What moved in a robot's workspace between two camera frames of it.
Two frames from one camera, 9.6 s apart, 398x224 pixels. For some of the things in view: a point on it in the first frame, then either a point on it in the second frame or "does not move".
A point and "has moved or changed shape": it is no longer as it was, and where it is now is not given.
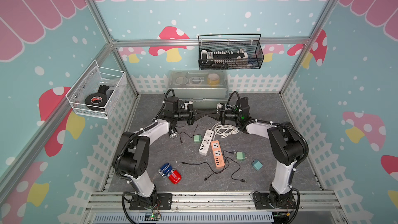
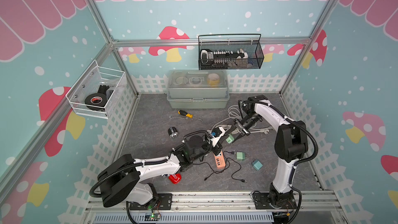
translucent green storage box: (207, 88) does not move
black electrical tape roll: (97, 99) does not move
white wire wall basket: (93, 93) does not move
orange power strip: (218, 159) does not move
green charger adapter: (198, 138) has moved or changed shape
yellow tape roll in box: (213, 79) does not move
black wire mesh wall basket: (230, 51) does not move
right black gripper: (221, 114) to (239, 127)
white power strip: (203, 150) has moved or changed shape
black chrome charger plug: (173, 134) does not move
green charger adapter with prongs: (240, 156) does not move
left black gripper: (192, 114) to (216, 149)
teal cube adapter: (257, 165) does not move
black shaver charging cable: (189, 136) has moved or changed shape
